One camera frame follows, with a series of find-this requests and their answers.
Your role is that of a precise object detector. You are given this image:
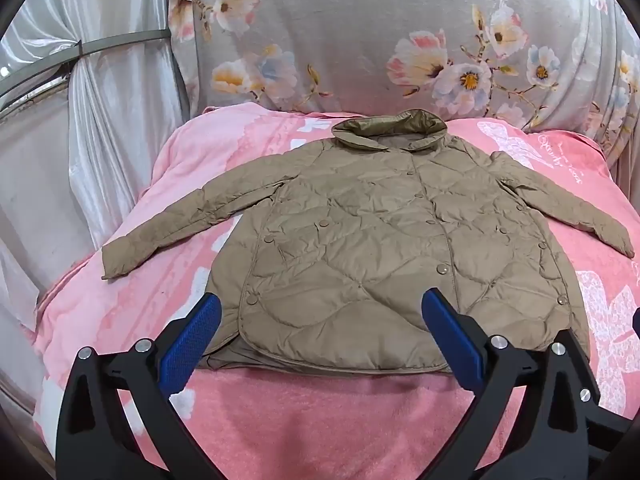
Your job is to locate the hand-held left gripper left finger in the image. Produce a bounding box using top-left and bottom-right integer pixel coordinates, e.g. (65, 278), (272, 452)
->
(54, 291), (236, 480)

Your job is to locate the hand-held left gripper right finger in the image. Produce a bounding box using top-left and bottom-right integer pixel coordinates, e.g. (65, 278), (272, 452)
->
(421, 287), (633, 480)

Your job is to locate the tan quilted jacket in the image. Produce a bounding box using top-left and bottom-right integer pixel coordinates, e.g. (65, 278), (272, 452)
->
(101, 111), (633, 376)

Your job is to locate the pink printed blanket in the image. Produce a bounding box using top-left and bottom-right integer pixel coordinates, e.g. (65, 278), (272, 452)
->
(32, 102), (640, 480)

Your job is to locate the white satin curtain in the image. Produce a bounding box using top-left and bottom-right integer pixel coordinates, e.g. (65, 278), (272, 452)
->
(0, 0), (201, 461)

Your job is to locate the grey curtain band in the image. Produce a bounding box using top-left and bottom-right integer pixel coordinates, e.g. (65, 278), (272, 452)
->
(0, 29), (173, 92)

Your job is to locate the grey floral quilt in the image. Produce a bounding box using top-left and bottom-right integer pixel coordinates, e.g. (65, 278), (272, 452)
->
(167, 0), (640, 171)

